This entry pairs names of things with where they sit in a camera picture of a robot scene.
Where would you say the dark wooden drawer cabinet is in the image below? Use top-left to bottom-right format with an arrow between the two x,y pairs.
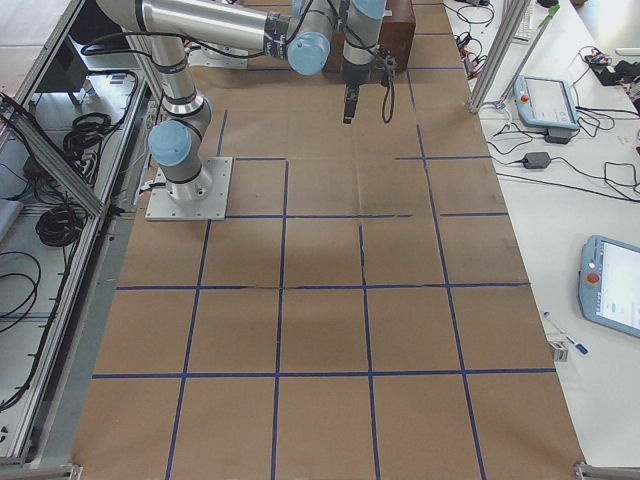
323,0 -> 416,73

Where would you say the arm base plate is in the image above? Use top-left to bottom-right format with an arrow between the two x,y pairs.
145,157 -> 233,221

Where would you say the black power adapter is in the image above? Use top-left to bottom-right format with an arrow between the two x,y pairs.
521,152 -> 552,170

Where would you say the teach pendant near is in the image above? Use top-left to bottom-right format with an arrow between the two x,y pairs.
578,235 -> 639,338

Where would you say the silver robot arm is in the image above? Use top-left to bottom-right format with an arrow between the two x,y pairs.
98,1 -> 395,206

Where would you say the teach pendant far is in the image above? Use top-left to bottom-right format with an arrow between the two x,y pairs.
513,75 -> 580,131

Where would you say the aluminium frame rail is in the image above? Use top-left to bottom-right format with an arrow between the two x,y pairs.
0,0 -> 151,469

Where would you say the teach pendant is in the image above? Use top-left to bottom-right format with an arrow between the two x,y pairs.
578,235 -> 639,338
513,75 -> 580,131

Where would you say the black braided cable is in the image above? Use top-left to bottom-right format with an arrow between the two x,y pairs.
380,59 -> 397,125

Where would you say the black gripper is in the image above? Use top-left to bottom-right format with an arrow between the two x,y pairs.
341,44 -> 395,124

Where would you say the blue white pen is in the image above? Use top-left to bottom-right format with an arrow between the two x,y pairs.
543,311 -> 589,355

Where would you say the black coiled cable bundle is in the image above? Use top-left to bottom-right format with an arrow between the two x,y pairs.
35,204 -> 82,247

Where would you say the aluminium profile post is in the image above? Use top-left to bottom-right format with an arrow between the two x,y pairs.
467,1 -> 558,114

